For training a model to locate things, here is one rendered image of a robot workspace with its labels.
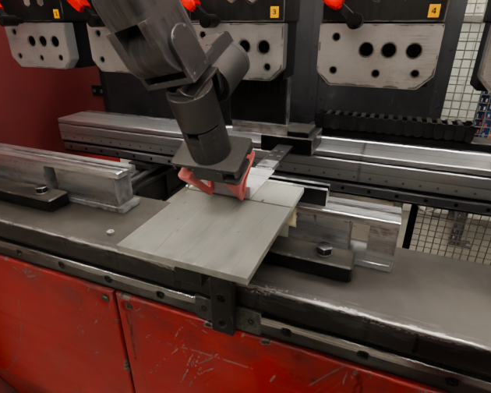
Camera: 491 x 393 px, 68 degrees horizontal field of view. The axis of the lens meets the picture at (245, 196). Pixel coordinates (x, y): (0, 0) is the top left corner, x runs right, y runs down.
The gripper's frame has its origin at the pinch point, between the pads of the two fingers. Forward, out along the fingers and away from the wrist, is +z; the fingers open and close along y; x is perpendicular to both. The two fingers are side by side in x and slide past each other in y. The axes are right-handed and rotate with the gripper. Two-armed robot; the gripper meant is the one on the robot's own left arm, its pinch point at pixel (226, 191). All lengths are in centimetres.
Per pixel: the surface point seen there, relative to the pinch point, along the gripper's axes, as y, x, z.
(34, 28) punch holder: 40.6, -15.8, -18.1
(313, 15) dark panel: 2, -66, 5
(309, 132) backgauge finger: -5.6, -28.4, 12.4
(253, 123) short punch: -0.5, -13.3, -2.6
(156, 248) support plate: 2.1, 14.9, -6.3
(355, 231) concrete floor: -10, -106, 169
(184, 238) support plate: 0.1, 11.9, -4.7
